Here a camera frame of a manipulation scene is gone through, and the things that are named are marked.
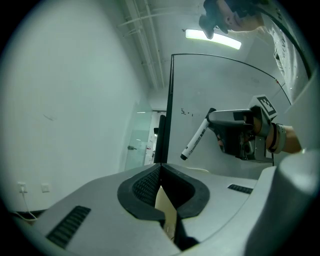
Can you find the white marker pen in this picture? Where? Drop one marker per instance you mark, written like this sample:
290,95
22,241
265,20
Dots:
196,140

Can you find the white ceiling pipes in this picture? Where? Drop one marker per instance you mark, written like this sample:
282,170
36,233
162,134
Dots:
147,37

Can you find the person's head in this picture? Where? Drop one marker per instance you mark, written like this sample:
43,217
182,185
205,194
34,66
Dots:
246,23

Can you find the person's right forearm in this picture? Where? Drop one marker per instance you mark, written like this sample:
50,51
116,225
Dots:
292,140

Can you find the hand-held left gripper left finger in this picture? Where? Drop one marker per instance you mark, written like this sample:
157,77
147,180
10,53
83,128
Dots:
100,212

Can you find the wall socket with plug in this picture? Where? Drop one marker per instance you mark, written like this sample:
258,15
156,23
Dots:
22,187

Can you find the long ceiling light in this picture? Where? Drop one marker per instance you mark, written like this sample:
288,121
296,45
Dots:
220,38

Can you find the plain wall socket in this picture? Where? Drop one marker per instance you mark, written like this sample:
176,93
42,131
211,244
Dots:
45,187

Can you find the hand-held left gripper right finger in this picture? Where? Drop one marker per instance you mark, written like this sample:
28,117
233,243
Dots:
220,200

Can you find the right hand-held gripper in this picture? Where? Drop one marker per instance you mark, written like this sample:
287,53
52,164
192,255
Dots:
261,147

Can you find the large whiteboard with black frame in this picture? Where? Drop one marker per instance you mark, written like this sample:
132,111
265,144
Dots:
225,82

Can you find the cream marker holder box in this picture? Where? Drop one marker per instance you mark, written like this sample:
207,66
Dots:
165,207

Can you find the person's right hand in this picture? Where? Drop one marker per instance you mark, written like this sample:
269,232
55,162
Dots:
257,125

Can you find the glass door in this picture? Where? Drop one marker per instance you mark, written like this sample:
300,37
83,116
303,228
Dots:
140,130

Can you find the person's shirt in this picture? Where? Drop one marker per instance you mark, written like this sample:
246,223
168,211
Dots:
285,50

